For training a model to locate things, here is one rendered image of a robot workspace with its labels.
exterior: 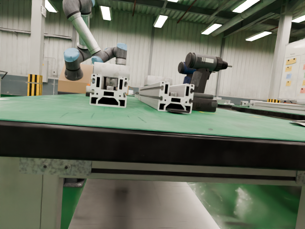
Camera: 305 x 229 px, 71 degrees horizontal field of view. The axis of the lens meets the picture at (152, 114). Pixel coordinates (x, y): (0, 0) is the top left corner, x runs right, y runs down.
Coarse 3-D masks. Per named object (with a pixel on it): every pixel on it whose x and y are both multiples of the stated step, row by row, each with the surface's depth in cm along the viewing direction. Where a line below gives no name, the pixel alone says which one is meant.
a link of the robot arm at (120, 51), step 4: (120, 44) 151; (124, 44) 152; (116, 48) 154; (120, 48) 151; (124, 48) 152; (116, 52) 153; (120, 52) 152; (124, 52) 153; (116, 56) 154; (120, 56) 152; (124, 56) 153
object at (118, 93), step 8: (96, 80) 58; (104, 80) 68; (120, 80) 67; (96, 88) 59; (104, 88) 70; (112, 88) 63; (120, 88) 81; (96, 96) 59; (104, 96) 59; (112, 96) 59; (120, 96) 65; (96, 104) 59; (104, 104) 60; (112, 104) 63; (120, 104) 69
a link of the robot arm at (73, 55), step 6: (72, 48) 170; (66, 54) 165; (72, 54) 166; (78, 54) 167; (66, 60) 167; (72, 60) 167; (78, 60) 170; (66, 66) 172; (72, 66) 171; (78, 66) 174
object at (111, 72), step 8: (96, 64) 65; (104, 64) 65; (112, 64) 65; (96, 72) 65; (104, 72) 65; (112, 72) 65; (120, 72) 66; (128, 72) 66; (112, 80) 67; (128, 80) 75
